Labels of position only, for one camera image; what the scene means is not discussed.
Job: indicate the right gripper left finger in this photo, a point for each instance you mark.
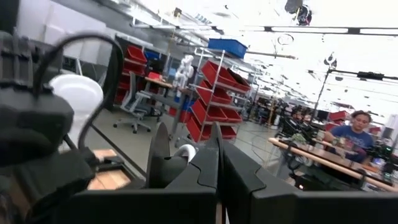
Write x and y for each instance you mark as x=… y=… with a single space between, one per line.
x=140 y=208

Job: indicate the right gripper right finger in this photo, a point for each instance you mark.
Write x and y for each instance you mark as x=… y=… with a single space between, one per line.
x=311 y=208

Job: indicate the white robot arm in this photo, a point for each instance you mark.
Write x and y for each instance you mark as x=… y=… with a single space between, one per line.
x=185 y=67

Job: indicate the wooden workbench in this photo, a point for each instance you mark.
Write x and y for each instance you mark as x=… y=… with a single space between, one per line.
x=320 y=160

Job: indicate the white rounded object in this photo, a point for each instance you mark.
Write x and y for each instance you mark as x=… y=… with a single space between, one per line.
x=77 y=93

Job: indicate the person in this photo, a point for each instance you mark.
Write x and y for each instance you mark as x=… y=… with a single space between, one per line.
x=354 y=137

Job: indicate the grey office chair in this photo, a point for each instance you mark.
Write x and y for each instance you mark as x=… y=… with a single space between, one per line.
x=136 y=107

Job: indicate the metal rack with red bins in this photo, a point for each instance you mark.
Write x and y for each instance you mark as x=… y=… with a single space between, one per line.
x=135 y=54
x=214 y=96

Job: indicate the long ceiling light strip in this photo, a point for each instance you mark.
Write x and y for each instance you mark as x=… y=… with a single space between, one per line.
x=311 y=30

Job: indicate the blue plastic bin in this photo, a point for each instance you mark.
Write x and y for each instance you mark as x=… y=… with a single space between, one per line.
x=227 y=46

